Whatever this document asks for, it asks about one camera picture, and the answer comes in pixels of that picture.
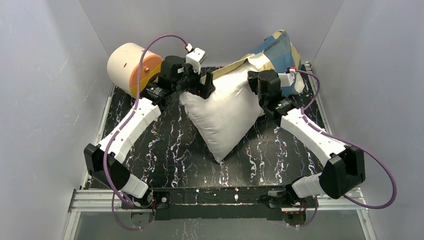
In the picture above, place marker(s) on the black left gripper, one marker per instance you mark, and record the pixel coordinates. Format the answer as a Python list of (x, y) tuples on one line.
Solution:
[(205, 84)]

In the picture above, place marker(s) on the aluminium table frame rail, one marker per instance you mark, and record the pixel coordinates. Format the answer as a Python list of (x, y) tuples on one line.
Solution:
[(210, 200)]

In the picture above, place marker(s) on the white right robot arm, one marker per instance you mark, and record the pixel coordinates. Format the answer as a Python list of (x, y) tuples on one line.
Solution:
[(344, 165)]

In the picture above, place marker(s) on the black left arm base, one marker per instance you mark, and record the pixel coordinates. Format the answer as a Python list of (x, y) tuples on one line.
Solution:
[(153, 207)]

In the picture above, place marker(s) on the round cream drawer cabinet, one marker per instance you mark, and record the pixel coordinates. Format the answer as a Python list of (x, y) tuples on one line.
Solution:
[(123, 63)]

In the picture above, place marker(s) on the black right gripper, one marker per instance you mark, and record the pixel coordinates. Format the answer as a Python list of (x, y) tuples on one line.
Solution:
[(252, 80)]

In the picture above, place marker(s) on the white pillow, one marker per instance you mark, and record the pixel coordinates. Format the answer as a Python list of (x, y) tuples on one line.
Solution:
[(226, 116)]

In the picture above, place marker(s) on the blue beige white pillowcase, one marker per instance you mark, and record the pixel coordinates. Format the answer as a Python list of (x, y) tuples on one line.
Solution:
[(276, 53)]

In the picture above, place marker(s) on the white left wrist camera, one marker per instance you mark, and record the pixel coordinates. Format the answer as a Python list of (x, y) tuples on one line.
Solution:
[(195, 57)]

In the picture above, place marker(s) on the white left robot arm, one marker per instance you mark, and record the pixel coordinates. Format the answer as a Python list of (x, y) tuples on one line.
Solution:
[(104, 161)]

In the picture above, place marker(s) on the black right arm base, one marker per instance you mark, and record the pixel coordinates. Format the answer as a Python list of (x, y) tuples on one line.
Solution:
[(297, 212)]

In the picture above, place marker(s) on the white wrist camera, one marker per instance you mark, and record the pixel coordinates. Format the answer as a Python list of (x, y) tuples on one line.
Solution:
[(288, 78), (195, 57)]

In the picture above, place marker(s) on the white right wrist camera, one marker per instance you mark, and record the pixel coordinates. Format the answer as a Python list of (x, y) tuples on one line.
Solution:
[(288, 78)]

